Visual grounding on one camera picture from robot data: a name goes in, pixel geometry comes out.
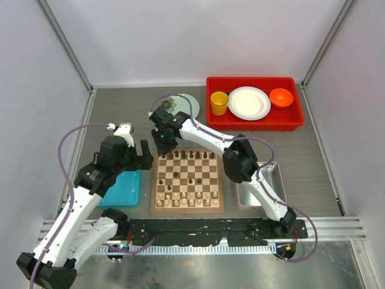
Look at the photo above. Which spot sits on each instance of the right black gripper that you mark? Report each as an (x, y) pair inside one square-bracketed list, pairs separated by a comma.
[(162, 149)]

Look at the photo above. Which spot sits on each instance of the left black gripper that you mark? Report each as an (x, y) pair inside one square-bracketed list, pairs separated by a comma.
[(142, 162)]

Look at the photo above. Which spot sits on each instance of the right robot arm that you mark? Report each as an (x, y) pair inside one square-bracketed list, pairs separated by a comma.
[(238, 157)]

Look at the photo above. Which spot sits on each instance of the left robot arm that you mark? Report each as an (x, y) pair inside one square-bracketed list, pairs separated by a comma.
[(55, 262)]

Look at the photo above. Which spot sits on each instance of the wooden chess board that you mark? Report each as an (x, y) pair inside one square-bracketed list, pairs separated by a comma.
[(183, 195)]

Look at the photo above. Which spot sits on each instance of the blue plastic tray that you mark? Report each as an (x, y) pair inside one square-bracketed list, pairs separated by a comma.
[(125, 193)]

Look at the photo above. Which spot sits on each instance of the mint green flower plate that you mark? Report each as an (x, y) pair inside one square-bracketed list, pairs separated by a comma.
[(176, 103)]

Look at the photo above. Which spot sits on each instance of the yellow plastic cup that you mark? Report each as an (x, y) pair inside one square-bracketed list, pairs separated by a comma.
[(218, 103)]

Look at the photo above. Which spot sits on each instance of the red plastic bin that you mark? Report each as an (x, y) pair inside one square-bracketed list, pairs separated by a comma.
[(278, 119)]

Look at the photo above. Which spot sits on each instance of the white paper plate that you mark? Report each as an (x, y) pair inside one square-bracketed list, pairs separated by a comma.
[(249, 103)]

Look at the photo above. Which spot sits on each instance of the silver metal tray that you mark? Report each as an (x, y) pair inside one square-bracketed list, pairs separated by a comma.
[(272, 174)]

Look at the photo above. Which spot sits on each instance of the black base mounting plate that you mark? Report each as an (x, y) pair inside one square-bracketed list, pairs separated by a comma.
[(206, 232)]

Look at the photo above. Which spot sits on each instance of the orange plastic bowl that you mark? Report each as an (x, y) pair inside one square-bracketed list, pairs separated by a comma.
[(281, 98)]

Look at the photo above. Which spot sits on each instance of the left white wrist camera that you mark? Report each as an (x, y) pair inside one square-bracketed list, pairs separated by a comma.
[(124, 130)]

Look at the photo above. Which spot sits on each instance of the aluminium frame rail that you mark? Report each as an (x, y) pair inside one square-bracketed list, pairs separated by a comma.
[(328, 229)]

